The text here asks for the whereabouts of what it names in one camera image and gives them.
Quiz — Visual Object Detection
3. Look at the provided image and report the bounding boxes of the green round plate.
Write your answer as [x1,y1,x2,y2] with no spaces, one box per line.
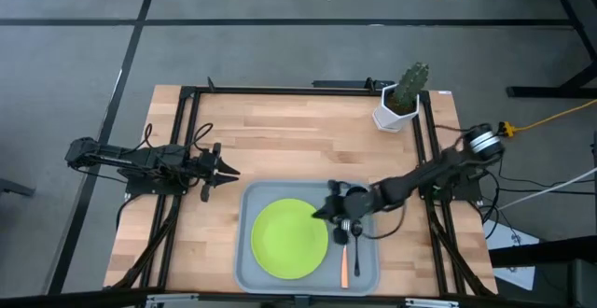
[250,198,330,281]

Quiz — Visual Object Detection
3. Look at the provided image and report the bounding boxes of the white cable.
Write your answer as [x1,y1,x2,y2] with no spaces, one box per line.
[496,166,597,211]

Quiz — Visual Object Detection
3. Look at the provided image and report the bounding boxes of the green cactus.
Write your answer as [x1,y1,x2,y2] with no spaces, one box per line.
[394,62,431,111]

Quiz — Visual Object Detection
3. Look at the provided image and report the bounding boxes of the yellow cable with plug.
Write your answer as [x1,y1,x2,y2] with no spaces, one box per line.
[498,98,597,137]

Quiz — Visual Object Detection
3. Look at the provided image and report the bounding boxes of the black metal stand legs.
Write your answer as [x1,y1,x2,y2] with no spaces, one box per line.
[468,0,597,100]

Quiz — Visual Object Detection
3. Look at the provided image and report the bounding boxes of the black spoon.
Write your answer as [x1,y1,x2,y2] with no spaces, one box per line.
[351,221,364,278]

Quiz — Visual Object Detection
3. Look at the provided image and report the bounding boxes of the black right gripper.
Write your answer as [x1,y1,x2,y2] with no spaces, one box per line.
[311,180,377,246]

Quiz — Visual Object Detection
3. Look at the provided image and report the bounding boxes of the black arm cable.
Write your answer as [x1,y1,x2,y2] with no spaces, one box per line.
[371,202,408,241]
[139,121,215,158]

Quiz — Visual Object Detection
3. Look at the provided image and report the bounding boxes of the grey plastic tray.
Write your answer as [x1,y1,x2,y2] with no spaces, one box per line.
[232,179,382,297]

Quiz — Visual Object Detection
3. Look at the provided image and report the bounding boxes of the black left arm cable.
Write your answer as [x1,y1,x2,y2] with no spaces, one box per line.
[139,121,215,158]

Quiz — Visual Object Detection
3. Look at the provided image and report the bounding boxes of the dark grey floor object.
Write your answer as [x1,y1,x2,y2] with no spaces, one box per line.
[0,178,36,198]

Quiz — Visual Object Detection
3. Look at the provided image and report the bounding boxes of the silver metal bracket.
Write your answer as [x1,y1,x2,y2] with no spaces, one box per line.
[144,292,200,308]
[404,297,461,308]

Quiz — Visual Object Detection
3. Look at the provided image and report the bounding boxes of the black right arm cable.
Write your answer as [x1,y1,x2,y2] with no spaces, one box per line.
[371,202,408,241]

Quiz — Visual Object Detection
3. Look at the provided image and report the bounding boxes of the black aluminium table frame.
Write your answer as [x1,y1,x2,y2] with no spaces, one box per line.
[104,77,498,300]

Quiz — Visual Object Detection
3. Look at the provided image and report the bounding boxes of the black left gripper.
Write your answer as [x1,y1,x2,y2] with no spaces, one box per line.
[187,142,242,203]

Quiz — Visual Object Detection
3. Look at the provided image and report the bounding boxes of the black box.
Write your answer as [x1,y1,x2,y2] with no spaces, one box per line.
[489,235,597,308]

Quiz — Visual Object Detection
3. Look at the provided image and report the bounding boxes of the white paper sheet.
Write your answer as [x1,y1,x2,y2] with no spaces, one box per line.
[483,218,541,291]

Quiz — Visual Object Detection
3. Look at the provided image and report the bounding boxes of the fork with orange handle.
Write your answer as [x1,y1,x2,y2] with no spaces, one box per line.
[340,219,352,290]

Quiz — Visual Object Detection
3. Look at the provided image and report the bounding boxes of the dark metal beam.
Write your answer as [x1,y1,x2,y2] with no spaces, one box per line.
[0,287,597,308]

